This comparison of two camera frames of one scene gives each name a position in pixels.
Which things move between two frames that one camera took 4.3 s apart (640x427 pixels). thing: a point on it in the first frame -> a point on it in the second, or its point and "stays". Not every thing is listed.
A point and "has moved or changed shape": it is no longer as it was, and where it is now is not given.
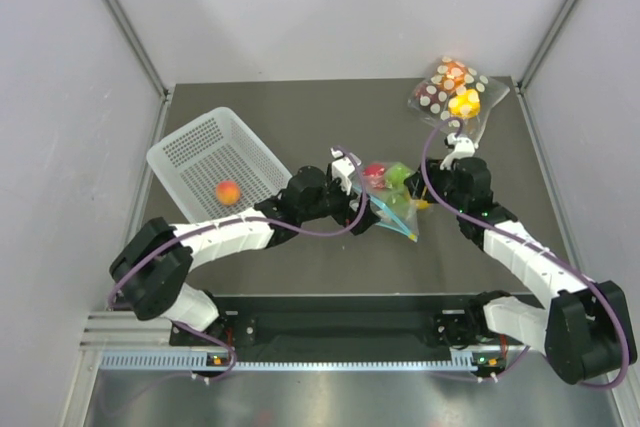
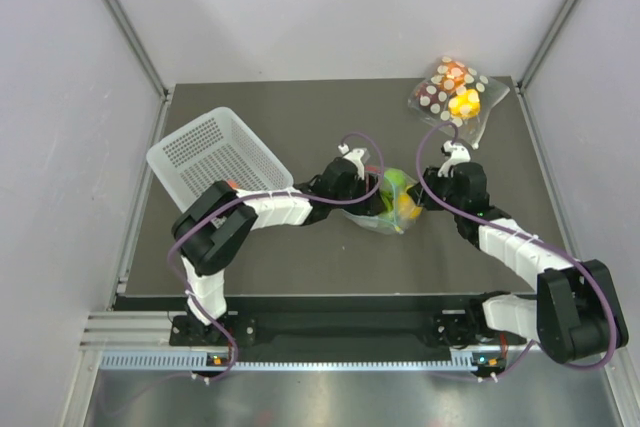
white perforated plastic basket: x=214 y=148 stays
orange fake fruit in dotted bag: x=451 y=76 stays
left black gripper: x=347 y=216 -> x=370 y=207
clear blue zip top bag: x=385 y=185 has moved or changed shape
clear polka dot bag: x=454 y=90 stays
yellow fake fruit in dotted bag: x=465 y=105 stays
